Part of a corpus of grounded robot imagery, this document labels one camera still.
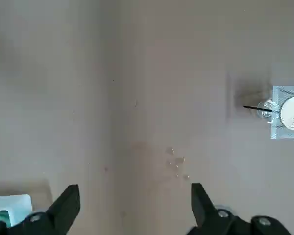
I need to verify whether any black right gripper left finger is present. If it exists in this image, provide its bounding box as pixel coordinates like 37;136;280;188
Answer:
0;185;81;235

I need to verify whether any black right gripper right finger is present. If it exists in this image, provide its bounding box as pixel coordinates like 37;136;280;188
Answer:
186;183;292;235

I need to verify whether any white plastic box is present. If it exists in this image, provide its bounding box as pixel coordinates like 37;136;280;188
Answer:
0;194;33;228

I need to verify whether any clear liquid spill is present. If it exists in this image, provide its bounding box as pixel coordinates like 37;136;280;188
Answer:
164;146;191;182

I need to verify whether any thin black rod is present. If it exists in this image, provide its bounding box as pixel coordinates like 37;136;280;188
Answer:
243;105;273;114

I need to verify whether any clear glass beaker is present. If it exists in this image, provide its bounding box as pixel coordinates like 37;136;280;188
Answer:
256;98;280;123

